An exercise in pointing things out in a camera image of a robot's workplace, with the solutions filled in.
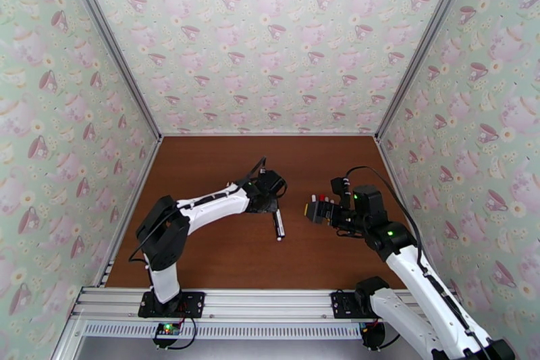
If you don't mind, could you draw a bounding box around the thick black white marker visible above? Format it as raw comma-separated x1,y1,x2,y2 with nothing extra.
273,211,286,242

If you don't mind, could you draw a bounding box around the aluminium corner post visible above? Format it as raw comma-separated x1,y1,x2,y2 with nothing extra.
57,0,164,141
374,0,483,141

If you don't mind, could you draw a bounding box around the small controller board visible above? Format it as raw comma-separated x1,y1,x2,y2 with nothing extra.
153,322,186,351
358,320,387,351

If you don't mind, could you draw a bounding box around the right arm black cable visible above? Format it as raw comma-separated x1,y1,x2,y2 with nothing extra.
344,165,490,360

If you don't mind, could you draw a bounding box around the aluminium side rail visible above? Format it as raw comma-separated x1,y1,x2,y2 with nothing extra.
97,136,164,288
374,136,441,288

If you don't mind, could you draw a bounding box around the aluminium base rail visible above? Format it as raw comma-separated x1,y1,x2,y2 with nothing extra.
69,286,470,324

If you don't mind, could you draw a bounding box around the grey metal shelf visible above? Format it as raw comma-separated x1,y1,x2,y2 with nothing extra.
76,337,406,360

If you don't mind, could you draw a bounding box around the perforated metal cable tray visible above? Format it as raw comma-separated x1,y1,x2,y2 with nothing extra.
82,322,366,340

